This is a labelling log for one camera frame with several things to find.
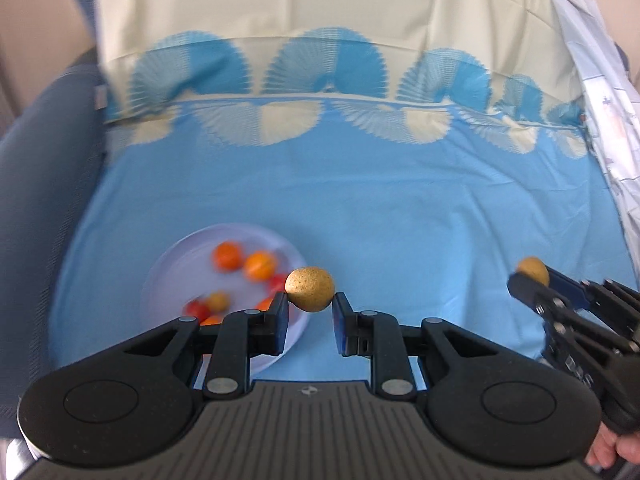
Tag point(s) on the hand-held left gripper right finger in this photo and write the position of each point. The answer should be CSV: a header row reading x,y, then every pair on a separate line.
x,y
342,325

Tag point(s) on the white round plate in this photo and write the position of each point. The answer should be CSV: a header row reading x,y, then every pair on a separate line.
x,y
175,280

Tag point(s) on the yellow cherry tomato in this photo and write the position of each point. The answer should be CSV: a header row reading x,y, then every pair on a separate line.
x,y
310,287
533,268

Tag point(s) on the small yellow-orange cherry tomato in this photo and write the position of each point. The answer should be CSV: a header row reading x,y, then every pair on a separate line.
x,y
218,301

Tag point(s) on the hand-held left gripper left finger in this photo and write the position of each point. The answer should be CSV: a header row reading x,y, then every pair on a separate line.
x,y
280,322

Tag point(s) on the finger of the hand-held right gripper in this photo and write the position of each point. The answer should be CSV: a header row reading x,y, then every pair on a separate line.
x,y
530,292
567,287

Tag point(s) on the white printed cloth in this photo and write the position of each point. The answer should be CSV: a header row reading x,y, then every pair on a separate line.
x,y
612,110

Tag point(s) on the orange cherry tomato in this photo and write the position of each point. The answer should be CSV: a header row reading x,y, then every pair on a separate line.
x,y
265,304
260,265
227,256
212,320

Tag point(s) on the person's right hand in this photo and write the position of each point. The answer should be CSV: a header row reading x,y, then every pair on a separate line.
x,y
604,449

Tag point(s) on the red cherry tomato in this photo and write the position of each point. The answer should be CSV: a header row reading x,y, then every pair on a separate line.
x,y
278,284
198,309

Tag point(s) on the grey-blue fabric sofa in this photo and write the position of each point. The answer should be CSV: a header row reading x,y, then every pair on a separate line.
x,y
45,185

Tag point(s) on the blue and cream patterned bedsheet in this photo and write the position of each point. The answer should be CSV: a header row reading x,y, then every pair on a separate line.
x,y
375,175

